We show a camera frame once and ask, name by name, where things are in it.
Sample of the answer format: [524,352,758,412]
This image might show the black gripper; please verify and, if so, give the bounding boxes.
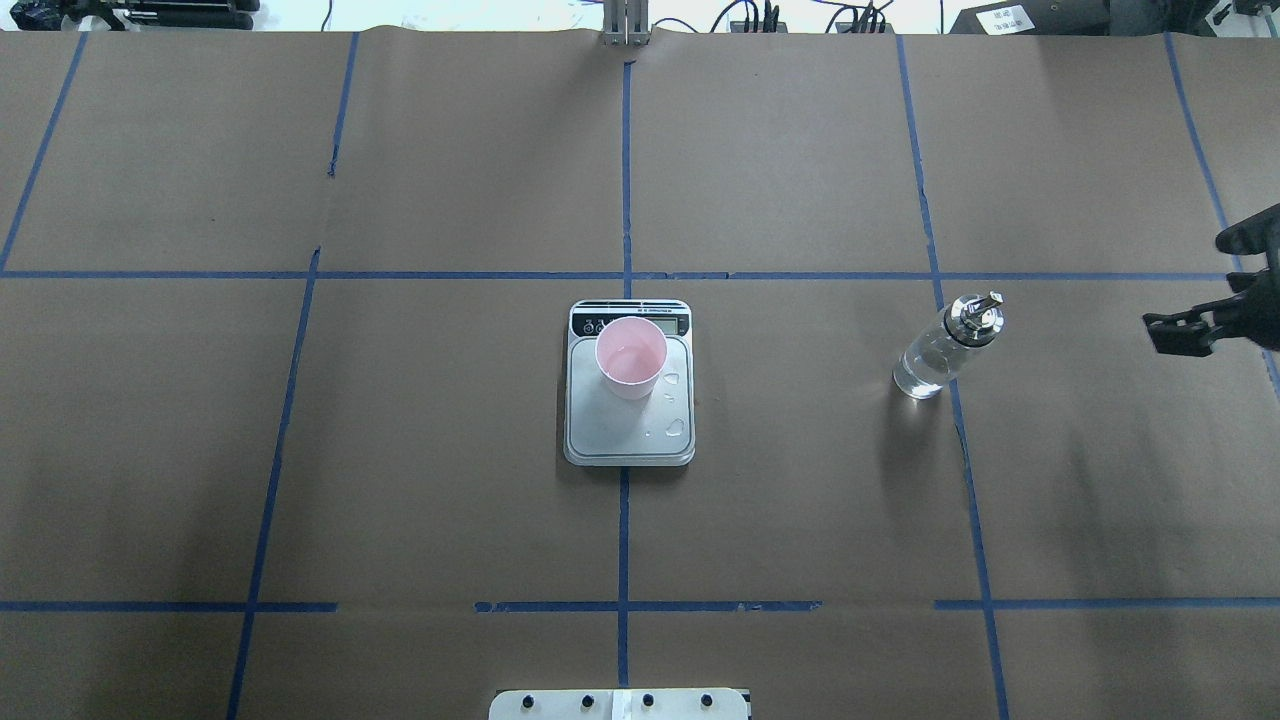
[1143,204,1279,357]

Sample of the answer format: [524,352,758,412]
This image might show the glass sauce bottle metal spout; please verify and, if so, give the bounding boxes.
[892,291,1005,400]

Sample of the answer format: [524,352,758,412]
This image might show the digital kitchen scale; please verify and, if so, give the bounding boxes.
[562,299,696,468]

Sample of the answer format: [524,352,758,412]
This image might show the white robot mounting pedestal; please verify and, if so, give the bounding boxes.
[488,687,753,719]

